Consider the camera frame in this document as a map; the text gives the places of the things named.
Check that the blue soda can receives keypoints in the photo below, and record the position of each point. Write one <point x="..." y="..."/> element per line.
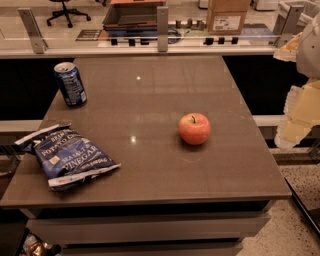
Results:
<point x="70" y="84"/>

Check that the left metal railing post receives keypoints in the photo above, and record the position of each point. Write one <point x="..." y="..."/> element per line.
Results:
<point x="38" y="43"/>

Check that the cardboard box with label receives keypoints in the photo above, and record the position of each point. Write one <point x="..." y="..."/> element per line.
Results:
<point x="226" y="17"/>

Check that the black office chair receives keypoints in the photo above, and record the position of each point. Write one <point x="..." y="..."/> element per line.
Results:
<point x="66" y="13"/>

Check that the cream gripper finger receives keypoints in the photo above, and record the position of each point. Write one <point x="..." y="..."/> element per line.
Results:
<point x="288" y="51"/>
<point x="301" y="114"/>

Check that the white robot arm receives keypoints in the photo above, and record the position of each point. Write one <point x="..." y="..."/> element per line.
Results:
<point x="308" y="51"/>

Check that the red apple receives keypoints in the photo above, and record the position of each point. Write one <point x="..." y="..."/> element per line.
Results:
<point x="194" y="128"/>

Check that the middle metal railing post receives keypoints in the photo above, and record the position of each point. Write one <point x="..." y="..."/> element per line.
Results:
<point x="162" y="28"/>

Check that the grey open tray box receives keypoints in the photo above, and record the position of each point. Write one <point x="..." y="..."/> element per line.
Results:
<point x="132" y="15"/>

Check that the right metal railing post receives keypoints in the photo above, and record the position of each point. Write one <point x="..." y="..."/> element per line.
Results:
<point x="286" y="22"/>

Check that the blue potato chip bag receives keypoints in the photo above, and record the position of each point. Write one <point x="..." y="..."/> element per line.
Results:
<point x="66" y="157"/>

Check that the metal railing post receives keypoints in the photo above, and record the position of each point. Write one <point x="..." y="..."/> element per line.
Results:
<point x="38" y="43"/>
<point x="162" y="28"/>
<point x="286" y="22"/>

